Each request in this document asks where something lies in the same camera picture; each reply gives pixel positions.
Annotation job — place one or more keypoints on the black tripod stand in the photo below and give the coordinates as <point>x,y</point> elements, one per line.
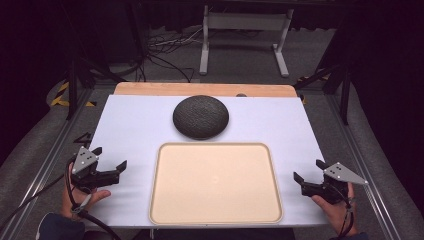
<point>71,83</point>
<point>345,90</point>

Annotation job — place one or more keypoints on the white metal stand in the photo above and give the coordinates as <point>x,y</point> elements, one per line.
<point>246,20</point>

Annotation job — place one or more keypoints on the aluminium floor rail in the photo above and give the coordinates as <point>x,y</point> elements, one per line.
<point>363,166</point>
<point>40,173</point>

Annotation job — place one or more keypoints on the person's right hand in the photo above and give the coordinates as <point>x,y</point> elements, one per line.
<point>336,213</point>

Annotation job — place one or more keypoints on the beige plastic tray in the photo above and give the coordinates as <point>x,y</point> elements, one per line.
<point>215,183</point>

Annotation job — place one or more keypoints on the dark grey round fabric speaker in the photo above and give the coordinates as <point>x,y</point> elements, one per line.
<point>201,116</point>

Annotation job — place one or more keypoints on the yellow black floor tape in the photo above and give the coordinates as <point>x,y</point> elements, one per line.
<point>60,98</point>

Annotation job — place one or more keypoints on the small black triangular bracket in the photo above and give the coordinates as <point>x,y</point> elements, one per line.
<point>85,138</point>

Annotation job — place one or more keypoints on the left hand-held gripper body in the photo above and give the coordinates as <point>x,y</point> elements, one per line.
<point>85,161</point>

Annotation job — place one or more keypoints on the person's left hand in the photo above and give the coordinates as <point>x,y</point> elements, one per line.
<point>75,201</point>

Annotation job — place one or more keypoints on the white table cover sheet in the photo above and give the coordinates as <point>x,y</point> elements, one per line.
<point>133,126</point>

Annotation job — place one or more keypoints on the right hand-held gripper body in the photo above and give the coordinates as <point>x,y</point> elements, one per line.
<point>343,174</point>

